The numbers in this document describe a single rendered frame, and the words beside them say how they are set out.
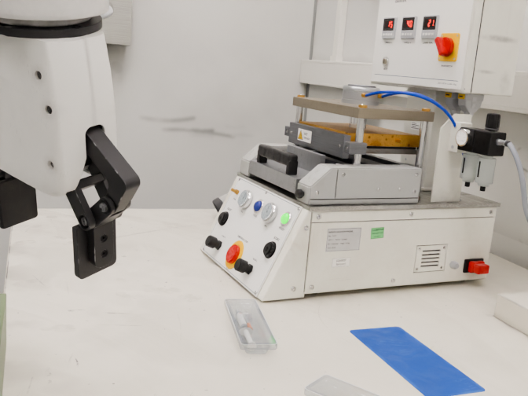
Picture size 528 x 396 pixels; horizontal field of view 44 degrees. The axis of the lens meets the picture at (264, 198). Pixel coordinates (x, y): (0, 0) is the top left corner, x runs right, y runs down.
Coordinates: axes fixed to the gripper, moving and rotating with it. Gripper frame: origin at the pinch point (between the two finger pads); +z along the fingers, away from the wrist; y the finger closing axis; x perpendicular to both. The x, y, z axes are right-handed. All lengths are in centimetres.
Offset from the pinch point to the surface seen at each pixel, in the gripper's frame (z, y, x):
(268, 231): 37, -28, 66
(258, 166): 31, -40, 77
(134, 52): 42, -158, 147
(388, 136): 20, -17, 89
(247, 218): 40, -37, 70
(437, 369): 39, 13, 55
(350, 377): 38, 5, 43
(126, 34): 33, -151, 137
